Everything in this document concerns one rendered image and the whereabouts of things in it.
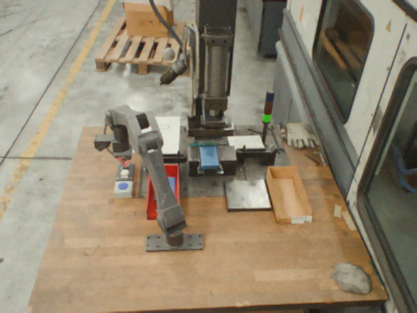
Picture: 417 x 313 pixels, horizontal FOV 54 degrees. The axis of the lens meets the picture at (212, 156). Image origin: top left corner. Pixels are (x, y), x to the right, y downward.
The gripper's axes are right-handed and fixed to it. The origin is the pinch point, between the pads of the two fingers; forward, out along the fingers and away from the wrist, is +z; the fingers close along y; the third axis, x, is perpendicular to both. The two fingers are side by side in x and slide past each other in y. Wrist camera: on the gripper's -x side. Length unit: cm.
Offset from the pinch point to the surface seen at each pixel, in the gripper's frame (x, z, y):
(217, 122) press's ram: 37.1, -22.5, 3.6
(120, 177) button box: -1.6, 1.9, 5.6
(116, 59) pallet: -41, 79, -269
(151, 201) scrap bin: 11.0, 4.6, 17.2
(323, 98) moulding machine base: 98, -2, -48
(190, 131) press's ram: 26.7, -18.1, 2.6
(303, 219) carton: 68, 4, 30
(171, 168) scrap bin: 18.9, 0.8, 2.0
